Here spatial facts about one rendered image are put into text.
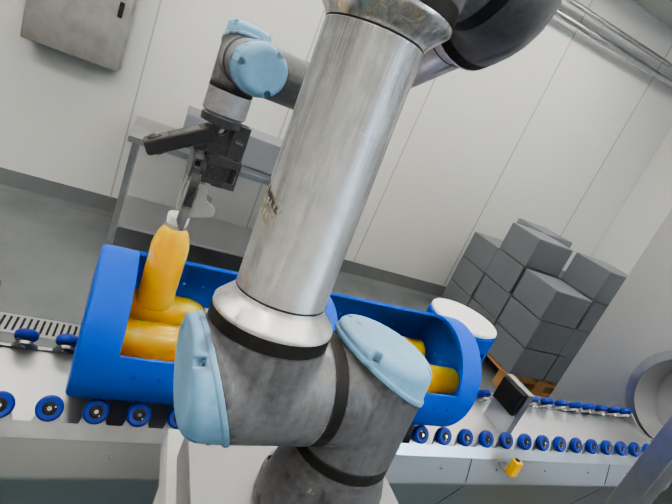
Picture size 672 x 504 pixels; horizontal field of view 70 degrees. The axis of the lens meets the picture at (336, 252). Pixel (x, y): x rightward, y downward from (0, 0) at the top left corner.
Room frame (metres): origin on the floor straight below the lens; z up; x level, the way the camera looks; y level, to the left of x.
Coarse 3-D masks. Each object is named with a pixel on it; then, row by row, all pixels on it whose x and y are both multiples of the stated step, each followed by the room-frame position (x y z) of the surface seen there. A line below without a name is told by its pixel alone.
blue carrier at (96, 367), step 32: (128, 256) 0.79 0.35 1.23; (96, 288) 0.70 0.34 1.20; (128, 288) 0.73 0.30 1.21; (192, 288) 0.98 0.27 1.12; (96, 320) 0.67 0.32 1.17; (384, 320) 1.21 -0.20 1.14; (416, 320) 1.24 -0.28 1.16; (448, 320) 1.15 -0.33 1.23; (96, 352) 0.66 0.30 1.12; (448, 352) 1.17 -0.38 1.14; (96, 384) 0.67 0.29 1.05; (128, 384) 0.69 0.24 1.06; (160, 384) 0.71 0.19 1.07; (416, 416) 0.99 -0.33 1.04; (448, 416) 1.02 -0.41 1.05
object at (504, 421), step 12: (504, 384) 1.32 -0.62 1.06; (516, 384) 1.31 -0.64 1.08; (504, 396) 1.30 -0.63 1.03; (516, 396) 1.27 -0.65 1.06; (528, 396) 1.26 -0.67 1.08; (492, 408) 1.33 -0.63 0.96; (504, 408) 1.28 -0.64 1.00; (516, 408) 1.26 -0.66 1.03; (492, 420) 1.31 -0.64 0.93; (504, 420) 1.28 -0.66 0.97; (516, 420) 1.27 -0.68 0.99
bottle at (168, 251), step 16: (160, 240) 0.79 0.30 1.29; (176, 240) 0.79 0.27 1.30; (160, 256) 0.78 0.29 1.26; (176, 256) 0.79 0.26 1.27; (144, 272) 0.79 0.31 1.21; (160, 272) 0.78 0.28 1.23; (176, 272) 0.80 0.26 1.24; (144, 288) 0.79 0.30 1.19; (160, 288) 0.79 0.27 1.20; (176, 288) 0.82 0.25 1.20; (144, 304) 0.78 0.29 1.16; (160, 304) 0.79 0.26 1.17
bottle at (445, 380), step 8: (432, 368) 1.07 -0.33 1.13; (440, 368) 1.09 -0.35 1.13; (448, 368) 1.11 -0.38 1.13; (432, 376) 1.05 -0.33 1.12; (440, 376) 1.07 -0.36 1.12; (448, 376) 1.08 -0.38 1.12; (456, 376) 1.10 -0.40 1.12; (432, 384) 1.05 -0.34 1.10; (440, 384) 1.06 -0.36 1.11; (448, 384) 1.07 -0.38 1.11; (456, 384) 1.09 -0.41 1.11; (432, 392) 1.07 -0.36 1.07; (440, 392) 1.07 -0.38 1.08; (448, 392) 1.08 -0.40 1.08
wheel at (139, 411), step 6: (138, 402) 0.75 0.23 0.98; (132, 408) 0.73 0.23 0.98; (138, 408) 0.74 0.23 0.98; (144, 408) 0.74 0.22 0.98; (150, 408) 0.75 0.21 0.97; (126, 414) 0.73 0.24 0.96; (132, 414) 0.73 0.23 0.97; (138, 414) 0.73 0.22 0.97; (144, 414) 0.74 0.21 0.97; (150, 414) 0.74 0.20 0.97; (132, 420) 0.72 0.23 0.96; (138, 420) 0.73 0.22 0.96; (144, 420) 0.73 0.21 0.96; (138, 426) 0.72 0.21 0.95
